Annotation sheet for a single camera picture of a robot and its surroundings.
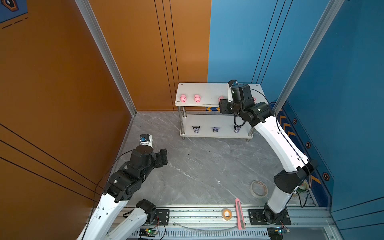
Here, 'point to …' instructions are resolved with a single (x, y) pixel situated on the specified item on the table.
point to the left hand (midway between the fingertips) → (159, 149)
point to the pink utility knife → (240, 217)
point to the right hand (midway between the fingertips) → (222, 102)
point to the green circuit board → (148, 232)
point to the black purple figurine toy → (237, 128)
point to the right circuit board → (277, 233)
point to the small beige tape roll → (230, 214)
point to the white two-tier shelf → (200, 116)
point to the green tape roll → (303, 187)
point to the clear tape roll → (259, 189)
